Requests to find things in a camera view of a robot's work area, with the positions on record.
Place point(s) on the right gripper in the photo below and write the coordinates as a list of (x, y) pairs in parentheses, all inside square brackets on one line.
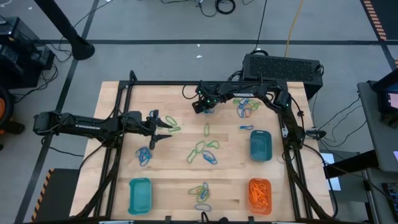
[(211, 91)]

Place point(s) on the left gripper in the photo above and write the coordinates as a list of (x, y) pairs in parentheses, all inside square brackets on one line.
[(136, 124)]

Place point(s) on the orange rubber band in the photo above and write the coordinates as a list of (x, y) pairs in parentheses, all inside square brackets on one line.
[(262, 202), (255, 196), (260, 199), (258, 188), (264, 193), (247, 115)]

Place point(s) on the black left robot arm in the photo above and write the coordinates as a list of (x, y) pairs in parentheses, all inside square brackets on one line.
[(77, 126)]

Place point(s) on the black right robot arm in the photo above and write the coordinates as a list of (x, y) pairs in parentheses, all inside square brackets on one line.
[(248, 92)]

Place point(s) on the knotted green rubber band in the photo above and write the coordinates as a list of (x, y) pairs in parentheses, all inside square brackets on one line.
[(236, 100)]

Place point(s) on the teal blue plastic basket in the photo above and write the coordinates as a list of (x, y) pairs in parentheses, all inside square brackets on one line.
[(261, 146)]

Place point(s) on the mint green plastic basket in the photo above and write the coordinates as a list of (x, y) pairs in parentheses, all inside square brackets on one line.
[(140, 199)]

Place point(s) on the black computer tower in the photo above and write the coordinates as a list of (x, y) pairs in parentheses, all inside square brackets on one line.
[(280, 70)]

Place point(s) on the black hazard-striped floor mat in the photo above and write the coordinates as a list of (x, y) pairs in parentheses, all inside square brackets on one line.
[(59, 196), (388, 18)]

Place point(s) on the orange plastic basket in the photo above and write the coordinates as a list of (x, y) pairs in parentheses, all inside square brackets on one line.
[(260, 212)]

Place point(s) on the black pole stand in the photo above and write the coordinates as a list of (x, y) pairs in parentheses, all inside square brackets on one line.
[(62, 25)]

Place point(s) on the orange black machine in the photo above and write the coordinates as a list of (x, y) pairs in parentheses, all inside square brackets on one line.
[(2, 107)]

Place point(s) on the black desk crossbar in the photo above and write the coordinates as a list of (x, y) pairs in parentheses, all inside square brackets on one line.
[(348, 165)]

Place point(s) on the black equipment cart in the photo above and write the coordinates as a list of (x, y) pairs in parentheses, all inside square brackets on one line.
[(18, 56)]

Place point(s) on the grey desk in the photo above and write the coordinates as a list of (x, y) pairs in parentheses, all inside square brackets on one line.
[(373, 130)]

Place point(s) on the black monitor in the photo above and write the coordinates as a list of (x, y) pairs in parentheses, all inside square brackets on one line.
[(382, 84)]

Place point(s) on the black keyboard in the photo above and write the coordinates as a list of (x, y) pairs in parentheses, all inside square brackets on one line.
[(392, 196)]

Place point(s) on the black aluminium table frame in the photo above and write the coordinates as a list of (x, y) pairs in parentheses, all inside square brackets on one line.
[(155, 83)]

